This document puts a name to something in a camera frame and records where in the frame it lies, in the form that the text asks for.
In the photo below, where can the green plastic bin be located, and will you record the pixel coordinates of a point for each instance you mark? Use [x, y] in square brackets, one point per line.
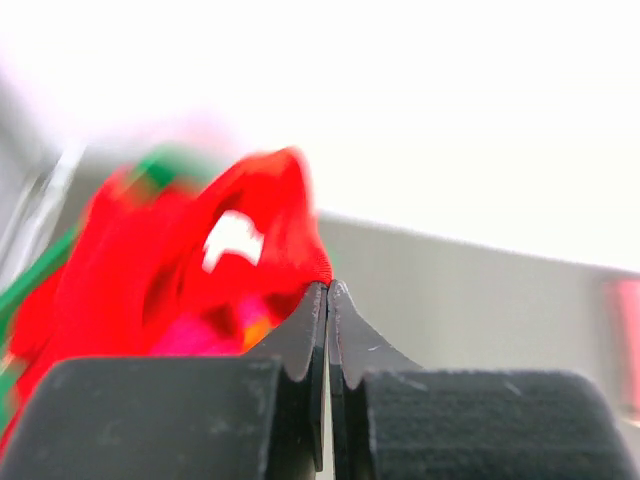
[155, 172]

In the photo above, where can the red t shirt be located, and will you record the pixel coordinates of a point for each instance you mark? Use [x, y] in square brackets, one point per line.
[136, 267]

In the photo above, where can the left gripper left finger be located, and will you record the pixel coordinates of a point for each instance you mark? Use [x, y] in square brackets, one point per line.
[254, 416]

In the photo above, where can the folded pink t shirt stack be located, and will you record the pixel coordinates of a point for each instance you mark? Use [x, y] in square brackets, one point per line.
[622, 297]

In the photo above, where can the magenta t shirt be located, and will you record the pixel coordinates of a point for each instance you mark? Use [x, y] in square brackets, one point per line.
[215, 333]

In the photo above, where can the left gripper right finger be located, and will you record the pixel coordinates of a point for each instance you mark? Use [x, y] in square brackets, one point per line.
[393, 419]

